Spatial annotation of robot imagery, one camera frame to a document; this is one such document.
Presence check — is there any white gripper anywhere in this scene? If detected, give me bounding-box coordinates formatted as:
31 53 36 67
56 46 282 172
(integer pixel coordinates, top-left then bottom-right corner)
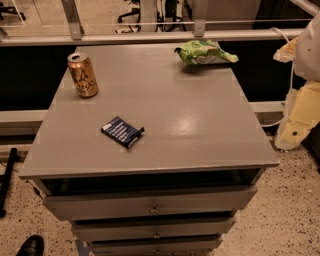
273 37 320 150

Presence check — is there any green rice chip bag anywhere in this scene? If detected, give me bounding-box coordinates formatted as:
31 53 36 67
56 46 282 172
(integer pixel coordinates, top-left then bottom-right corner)
174 39 239 65

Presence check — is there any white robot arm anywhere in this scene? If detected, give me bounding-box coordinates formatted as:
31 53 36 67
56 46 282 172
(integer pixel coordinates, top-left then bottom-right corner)
274 13 320 150

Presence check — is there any grey metal railing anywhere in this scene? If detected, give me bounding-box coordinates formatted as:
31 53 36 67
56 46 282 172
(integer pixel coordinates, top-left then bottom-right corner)
1 0 302 46

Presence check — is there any grey drawer cabinet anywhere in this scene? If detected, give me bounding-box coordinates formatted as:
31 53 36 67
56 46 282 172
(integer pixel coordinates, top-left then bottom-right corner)
18 42 281 256

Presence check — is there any middle grey drawer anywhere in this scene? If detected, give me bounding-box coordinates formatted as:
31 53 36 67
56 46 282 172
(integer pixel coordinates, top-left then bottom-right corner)
72 217 235 242

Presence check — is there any grey drawer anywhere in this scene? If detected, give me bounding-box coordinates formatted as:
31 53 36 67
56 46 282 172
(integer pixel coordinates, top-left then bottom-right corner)
90 235 222 256
72 217 235 242
44 185 257 221

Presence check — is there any bottom grey drawer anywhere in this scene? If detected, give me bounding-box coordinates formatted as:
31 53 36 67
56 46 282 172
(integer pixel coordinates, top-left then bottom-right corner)
90 235 222 256

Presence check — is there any blue snack packet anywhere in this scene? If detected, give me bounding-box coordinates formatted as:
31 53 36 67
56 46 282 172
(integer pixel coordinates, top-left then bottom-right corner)
101 116 145 148

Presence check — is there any black office chair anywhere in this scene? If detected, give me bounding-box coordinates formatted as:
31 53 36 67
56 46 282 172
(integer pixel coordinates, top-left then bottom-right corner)
118 0 141 24

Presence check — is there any gold soda can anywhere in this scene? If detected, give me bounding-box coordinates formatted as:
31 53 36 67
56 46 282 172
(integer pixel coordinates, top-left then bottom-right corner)
67 52 99 98

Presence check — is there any top grey drawer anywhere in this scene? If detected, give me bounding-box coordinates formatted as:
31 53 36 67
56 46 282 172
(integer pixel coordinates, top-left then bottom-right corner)
44 185 257 221

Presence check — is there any black shoe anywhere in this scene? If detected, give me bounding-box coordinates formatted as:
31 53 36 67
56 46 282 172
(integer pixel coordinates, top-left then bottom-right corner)
16 235 44 256

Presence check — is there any black stand leg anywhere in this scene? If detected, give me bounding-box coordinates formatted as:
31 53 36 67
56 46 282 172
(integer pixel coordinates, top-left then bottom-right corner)
0 148 18 218

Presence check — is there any white cable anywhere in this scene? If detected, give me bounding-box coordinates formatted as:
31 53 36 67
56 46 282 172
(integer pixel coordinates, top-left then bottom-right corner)
259 27 296 128

